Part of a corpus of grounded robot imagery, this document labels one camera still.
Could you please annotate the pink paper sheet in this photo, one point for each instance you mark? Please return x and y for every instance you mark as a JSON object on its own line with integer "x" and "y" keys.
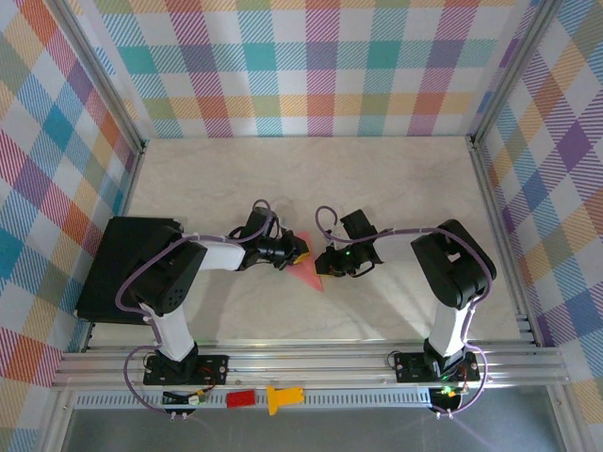
{"x": 308, "y": 278}

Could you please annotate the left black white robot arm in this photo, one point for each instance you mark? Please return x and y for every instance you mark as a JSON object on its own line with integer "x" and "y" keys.
{"x": 169, "y": 273}

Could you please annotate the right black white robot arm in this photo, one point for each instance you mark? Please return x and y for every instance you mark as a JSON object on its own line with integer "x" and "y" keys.
{"x": 452, "y": 268}

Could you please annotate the yellow plastic part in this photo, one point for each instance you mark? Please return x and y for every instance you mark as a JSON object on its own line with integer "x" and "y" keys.
{"x": 280, "y": 398}

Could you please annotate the red plastic block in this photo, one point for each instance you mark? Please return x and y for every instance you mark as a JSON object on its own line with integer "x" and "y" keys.
{"x": 240, "y": 398}

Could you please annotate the large black box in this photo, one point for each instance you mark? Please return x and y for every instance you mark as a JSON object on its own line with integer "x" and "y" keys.
{"x": 118, "y": 245}

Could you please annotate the small lit circuit board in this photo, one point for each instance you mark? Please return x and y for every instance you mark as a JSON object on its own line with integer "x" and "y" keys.
{"x": 447, "y": 391}

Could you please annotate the small white green connector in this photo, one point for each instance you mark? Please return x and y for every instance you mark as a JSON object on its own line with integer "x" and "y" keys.
{"x": 197, "y": 398}

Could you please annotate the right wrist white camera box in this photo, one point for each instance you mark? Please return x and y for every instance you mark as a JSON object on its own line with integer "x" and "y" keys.
{"x": 335, "y": 237}

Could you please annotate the wide aluminium frame rail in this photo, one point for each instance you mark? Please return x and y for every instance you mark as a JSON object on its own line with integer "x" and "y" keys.
{"x": 306, "y": 367}

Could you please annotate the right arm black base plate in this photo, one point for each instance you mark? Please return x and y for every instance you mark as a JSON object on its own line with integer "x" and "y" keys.
{"x": 410, "y": 367}

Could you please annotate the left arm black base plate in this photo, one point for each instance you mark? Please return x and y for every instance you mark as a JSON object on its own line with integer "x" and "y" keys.
{"x": 212, "y": 369}

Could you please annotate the aluminium side rail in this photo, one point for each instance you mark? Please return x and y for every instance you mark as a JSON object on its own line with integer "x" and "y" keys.
{"x": 129, "y": 188}
{"x": 494, "y": 212}

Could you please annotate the aluminium corner post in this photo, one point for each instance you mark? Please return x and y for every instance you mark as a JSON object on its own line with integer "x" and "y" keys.
{"x": 104, "y": 80}
{"x": 506, "y": 80}

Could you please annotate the aluminium frame leg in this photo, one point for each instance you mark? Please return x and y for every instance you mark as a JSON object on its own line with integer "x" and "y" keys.
{"x": 56, "y": 424}
{"x": 563, "y": 419}

